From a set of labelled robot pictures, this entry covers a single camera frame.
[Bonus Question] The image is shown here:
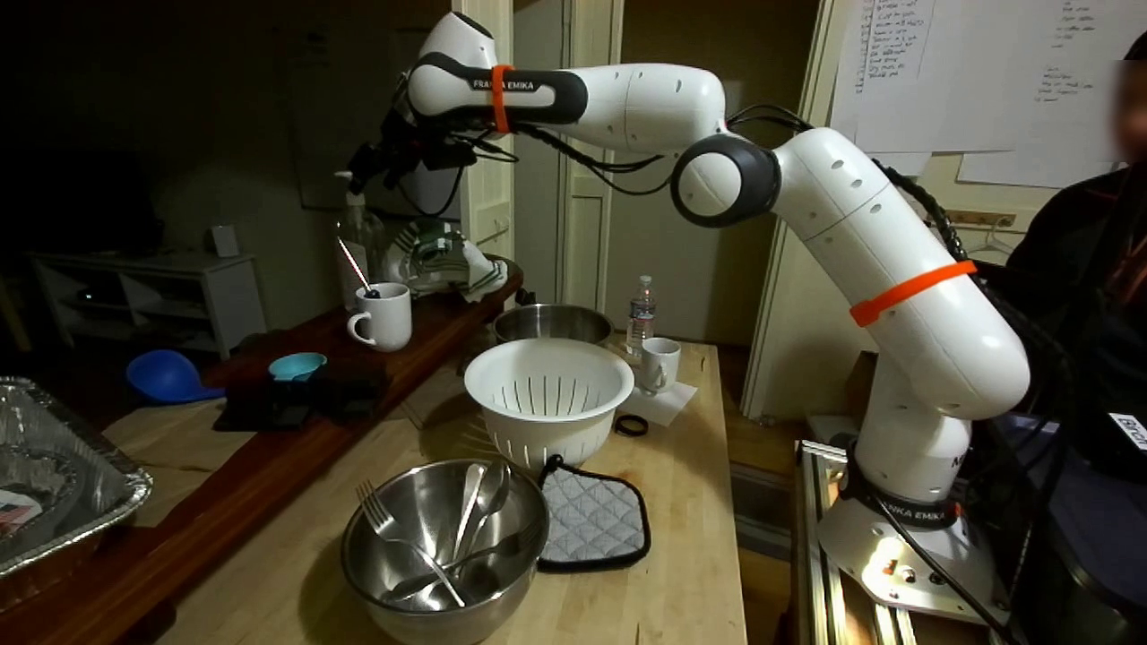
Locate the teal round lid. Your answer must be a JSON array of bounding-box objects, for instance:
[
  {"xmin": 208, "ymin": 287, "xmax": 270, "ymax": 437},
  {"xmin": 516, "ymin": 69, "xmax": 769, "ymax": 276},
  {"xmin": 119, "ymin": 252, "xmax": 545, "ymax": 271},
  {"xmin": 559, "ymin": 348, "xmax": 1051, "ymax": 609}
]
[{"xmin": 266, "ymin": 348, "xmax": 333, "ymax": 387}]

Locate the dark wooden counter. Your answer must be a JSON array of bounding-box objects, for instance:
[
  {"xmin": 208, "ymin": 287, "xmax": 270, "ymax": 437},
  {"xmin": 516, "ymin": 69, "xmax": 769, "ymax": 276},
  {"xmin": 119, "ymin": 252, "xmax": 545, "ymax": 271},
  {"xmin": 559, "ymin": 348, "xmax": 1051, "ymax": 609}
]
[{"xmin": 0, "ymin": 266, "xmax": 524, "ymax": 645}]

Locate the grey metal base plate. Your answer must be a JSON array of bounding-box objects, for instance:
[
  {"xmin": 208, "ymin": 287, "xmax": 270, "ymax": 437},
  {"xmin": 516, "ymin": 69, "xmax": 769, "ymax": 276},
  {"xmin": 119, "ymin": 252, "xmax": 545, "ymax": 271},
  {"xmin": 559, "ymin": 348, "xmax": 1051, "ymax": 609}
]
[{"xmin": 818, "ymin": 493, "xmax": 1018, "ymax": 629}]

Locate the thin white stirrer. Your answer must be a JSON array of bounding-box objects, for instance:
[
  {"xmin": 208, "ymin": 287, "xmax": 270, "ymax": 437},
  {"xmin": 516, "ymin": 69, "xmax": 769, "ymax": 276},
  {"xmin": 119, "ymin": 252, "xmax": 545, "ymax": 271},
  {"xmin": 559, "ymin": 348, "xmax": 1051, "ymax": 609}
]
[{"xmin": 333, "ymin": 234, "xmax": 374, "ymax": 293}]

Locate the person in dark clothing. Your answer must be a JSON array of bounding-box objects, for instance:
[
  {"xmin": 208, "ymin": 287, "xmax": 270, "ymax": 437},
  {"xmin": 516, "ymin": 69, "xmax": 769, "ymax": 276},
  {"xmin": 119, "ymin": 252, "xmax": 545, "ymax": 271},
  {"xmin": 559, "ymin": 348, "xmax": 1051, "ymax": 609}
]
[{"xmin": 999, "ymin": 30, "xmax": 1147, "ymax": 645}]

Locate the long silver utensil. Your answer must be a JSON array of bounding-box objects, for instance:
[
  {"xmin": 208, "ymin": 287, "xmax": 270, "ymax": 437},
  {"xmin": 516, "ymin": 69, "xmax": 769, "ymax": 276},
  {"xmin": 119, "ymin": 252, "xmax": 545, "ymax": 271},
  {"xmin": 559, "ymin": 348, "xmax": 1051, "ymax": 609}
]
[{"xmin": 386, "ymin": 534, "xmax": 526, "ymax": 601}]

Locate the white plastic colander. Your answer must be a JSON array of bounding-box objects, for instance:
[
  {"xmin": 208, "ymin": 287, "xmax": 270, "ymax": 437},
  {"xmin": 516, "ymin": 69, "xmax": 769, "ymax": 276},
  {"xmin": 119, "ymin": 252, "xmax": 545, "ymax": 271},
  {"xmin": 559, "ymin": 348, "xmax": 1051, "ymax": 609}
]
[{"xmin": 458, "ymin": 338, "xmax": 639, "ymax": 472}]

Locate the white wall board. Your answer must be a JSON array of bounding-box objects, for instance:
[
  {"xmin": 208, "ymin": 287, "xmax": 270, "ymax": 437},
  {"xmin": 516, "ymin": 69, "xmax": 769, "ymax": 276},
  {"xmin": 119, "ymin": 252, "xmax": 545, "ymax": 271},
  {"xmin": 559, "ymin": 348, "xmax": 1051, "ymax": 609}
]
[{"xmin": 828, "ymin": 0, "xmax": 1147, "ymax": 190}]

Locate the grey shelf unit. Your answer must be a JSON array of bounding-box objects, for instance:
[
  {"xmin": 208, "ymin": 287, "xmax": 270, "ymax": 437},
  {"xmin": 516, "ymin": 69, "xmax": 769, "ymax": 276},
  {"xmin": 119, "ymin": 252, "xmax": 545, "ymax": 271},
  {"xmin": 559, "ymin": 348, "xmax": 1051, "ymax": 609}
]
[{"xmin": 29, "ymin": 247, "xmax": 274, "ymax": 362}]

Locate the silver bowl with utensils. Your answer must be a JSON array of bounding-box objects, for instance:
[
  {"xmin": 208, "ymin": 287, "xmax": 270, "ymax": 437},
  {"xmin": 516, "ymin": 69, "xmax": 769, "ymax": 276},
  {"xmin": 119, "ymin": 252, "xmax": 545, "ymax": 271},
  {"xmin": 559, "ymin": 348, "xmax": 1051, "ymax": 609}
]
[{"xmin": 337, "ymin": 455, "xmax": 553, "ymax": 645}]

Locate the green striped white towel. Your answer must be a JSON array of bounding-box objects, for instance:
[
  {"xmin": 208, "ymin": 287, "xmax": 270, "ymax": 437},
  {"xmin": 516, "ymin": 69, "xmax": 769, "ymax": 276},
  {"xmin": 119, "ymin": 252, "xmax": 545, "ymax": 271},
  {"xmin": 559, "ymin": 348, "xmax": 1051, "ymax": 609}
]
[{"xmin": 386, "ymin": 217, "xmax": 516, "ymax": 303}]

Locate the black quilted pot holder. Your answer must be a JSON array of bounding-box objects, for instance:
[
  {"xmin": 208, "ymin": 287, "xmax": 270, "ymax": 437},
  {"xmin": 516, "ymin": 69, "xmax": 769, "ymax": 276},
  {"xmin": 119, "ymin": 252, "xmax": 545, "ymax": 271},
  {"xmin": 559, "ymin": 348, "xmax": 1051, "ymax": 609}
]
[{"xmin": 533, "ymin": 455, "xmax": 656, "ymax": 573}]

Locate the white rectangular mat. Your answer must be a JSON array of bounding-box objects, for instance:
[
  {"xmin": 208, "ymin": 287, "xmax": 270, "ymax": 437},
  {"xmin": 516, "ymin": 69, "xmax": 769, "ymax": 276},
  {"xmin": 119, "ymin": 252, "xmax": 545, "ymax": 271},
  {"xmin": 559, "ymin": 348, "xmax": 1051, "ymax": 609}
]
[{"xmin": 621, "ymin": 375, "xmax": 704, "ymax": 430}]

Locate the aluminium foil tray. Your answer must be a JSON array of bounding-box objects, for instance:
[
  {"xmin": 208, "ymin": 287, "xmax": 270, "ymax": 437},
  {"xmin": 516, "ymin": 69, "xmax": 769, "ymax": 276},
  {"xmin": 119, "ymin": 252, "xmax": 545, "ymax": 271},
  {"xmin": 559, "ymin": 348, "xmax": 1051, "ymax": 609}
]
[{"xmin": 0, "ymin": 374, "xmax": 159, "ymax": 585}]

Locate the black cloth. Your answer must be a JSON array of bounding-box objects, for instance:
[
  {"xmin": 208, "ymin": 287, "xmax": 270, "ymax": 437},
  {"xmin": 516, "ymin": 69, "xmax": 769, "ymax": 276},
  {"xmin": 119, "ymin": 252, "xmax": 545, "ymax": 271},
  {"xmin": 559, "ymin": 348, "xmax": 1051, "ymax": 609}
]
[{"xmin": 213, "ymin": 375, "xmax": 362, "ymax": 437}]

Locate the large empty silver bowl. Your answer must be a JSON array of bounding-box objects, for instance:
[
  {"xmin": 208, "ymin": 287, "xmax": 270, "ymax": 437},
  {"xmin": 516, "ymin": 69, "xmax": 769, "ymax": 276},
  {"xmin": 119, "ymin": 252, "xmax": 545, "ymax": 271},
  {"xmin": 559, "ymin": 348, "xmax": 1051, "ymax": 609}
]
[{"xmin": 487, "ymin": 301, "xmax": 616, "ymax": 352}]

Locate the clear plastic water bottle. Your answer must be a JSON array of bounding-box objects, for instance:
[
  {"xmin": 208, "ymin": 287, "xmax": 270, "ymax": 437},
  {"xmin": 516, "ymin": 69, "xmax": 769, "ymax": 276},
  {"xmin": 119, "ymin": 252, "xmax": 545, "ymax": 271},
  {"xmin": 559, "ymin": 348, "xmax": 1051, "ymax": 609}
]
[{"xmin": 625, "ymin": 271, "xmax": 664, "ymax": 362}]

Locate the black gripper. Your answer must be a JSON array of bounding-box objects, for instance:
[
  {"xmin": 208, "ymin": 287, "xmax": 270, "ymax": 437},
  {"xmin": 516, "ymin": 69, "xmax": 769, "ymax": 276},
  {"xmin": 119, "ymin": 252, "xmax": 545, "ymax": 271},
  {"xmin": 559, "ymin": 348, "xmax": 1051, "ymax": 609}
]
[{"xmin": 344, "ymin": 108, "xmax": 481, "ymax": 195}]

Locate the white door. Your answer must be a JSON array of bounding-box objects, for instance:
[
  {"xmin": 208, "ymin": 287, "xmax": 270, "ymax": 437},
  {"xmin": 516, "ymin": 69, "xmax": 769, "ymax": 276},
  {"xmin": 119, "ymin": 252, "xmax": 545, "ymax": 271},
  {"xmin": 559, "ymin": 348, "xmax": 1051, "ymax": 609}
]
[{"xmin": 511, "ymin": 0, "xmax": 828, "ymax": 352}]

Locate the white mug with stirrer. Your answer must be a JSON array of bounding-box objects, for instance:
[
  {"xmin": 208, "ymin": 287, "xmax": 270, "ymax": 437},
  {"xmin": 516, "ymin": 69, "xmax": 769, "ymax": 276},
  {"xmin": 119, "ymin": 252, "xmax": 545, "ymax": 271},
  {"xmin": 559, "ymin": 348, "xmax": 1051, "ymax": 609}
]
[{"xmin": 344, "ymin": 278, "xmax": 417, "ymax": 355}]

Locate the aluminium robot stand frame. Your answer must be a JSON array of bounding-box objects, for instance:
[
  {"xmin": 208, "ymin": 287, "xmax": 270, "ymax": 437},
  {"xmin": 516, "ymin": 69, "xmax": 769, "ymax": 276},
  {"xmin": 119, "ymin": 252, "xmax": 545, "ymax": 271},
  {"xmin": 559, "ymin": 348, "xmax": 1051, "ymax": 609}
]
[{"xmin": 787, "ymin": 437, "xmax": 909, "ymax": 645}]

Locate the blue bowl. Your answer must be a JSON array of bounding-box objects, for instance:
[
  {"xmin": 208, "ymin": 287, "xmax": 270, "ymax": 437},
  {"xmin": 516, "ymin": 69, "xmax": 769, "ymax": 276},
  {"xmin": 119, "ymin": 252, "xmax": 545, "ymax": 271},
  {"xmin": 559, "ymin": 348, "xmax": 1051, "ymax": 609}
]
[{"xmin": 123, "ymin": 348, "xmax": 213, "ymax": 409}]

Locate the plain white mug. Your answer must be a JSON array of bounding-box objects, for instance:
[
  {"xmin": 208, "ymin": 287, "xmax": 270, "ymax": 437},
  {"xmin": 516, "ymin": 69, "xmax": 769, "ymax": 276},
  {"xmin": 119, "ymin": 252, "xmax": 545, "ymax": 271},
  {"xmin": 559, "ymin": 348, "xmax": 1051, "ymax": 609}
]
[{"xmin": 639, "ymin": 334, "xmax": 685, "ymax": 387}]

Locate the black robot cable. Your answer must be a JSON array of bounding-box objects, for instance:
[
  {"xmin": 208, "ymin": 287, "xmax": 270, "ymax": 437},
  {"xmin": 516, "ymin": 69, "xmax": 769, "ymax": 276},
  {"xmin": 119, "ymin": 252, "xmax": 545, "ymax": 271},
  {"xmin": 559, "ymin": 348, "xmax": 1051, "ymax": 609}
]
[{"xmin": 477, "ymin": 105, "xmax": 818, "ymax": 203}]

